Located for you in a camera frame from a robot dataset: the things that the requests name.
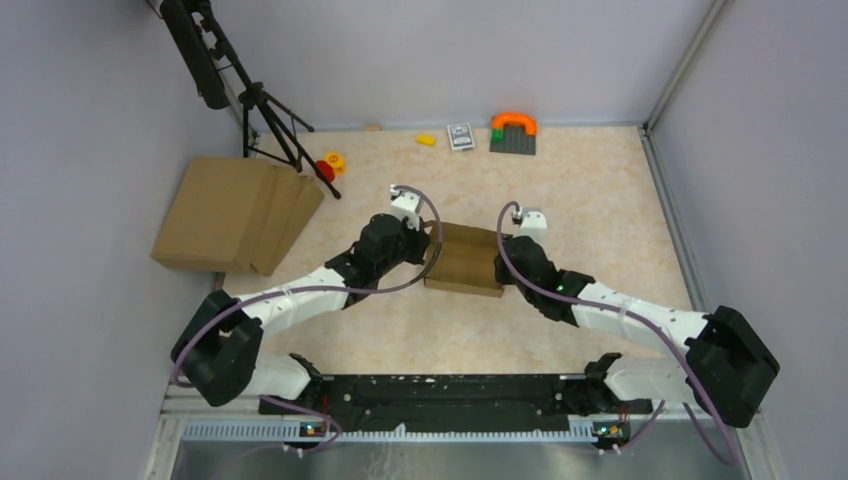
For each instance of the blue playing card deck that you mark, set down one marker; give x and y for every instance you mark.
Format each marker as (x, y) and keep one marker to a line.
(460, 137)

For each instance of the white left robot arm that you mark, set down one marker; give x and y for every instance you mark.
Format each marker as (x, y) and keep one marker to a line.
(218, 352)

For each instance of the orange arch toy piece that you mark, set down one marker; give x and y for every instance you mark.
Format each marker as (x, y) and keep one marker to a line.
(527, 122)

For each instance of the grey building baseplate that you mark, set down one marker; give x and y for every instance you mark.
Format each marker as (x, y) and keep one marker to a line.
(514, 142)

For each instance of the aluminium frame rail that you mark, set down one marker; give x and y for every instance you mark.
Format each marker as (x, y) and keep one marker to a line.
(272, 419)

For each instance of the brown cardboard box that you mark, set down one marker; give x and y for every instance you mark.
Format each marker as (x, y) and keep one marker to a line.
(466, 262)

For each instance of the red round toy disc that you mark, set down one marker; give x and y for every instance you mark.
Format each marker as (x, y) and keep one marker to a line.
(326, 170)

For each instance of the yellow toy block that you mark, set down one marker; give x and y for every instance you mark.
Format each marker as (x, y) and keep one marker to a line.
(426, 140)

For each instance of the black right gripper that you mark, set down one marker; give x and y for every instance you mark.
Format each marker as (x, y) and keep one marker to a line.
(500, 274)

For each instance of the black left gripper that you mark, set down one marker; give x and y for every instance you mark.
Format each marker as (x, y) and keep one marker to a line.
(420, 239)

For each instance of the stack of folded cardboard boxes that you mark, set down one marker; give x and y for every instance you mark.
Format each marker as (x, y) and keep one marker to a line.
(235, 215)

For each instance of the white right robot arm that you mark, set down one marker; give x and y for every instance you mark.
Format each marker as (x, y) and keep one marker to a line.
(714, 360)

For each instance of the black camera tripod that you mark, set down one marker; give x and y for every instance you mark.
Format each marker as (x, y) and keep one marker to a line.
(223, 82)

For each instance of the yellow round toy disc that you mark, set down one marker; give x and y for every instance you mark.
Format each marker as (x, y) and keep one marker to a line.
(336, 161)

